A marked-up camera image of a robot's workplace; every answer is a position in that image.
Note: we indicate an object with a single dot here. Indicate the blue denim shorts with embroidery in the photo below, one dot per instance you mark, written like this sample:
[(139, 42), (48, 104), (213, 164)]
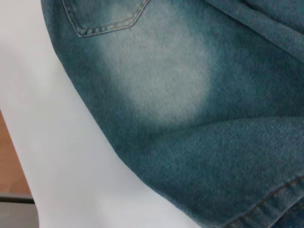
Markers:
[(190, 107)]

